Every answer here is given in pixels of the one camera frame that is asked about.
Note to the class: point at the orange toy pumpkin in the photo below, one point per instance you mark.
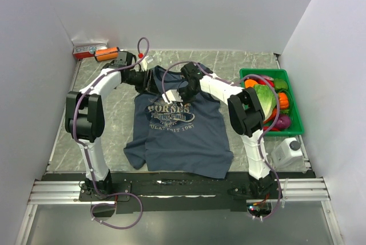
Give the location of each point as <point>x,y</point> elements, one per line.
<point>283,101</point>

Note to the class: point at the aluminium frame rail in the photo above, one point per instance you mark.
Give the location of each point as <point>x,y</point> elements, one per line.
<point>69,192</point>

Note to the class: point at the orange cylinder tool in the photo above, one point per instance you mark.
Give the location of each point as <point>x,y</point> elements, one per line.
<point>107,54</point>

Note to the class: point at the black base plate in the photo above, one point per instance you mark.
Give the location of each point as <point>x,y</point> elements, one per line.
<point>174,191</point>

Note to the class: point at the red white cardboard box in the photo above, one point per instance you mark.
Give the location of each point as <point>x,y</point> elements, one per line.
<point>87,51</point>

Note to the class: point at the green plastic bin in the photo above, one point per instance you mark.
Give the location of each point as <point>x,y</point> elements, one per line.
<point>296,127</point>

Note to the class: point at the green toy pepper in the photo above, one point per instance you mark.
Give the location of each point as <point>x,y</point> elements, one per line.
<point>280,84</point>

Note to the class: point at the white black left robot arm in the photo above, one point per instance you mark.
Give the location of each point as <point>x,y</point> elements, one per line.
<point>85,119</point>

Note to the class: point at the purple toy eggplant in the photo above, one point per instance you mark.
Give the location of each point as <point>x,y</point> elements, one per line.
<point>283,122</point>

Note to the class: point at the red toy chili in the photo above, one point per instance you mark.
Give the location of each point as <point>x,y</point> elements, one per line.
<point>265,79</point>

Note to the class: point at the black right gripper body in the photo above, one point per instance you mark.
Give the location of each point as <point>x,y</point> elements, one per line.
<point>187,94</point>

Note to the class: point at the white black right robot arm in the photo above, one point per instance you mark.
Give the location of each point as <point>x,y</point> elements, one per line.
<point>246,118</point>

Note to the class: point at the white bottle grey cap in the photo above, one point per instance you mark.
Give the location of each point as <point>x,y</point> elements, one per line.
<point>287,152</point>

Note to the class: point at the blue sleeveless shirt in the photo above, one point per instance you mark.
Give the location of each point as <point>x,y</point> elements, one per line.
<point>190,138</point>

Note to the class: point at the toy lettuce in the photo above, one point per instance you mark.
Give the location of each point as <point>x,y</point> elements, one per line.
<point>266,99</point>

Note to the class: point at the orange toy fruit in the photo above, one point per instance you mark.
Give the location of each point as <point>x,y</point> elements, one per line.
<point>250,83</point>

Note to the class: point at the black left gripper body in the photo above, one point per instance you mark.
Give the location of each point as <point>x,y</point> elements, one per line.
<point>139,79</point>

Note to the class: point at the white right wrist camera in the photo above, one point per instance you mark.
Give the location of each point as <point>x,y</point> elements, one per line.
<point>172,96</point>

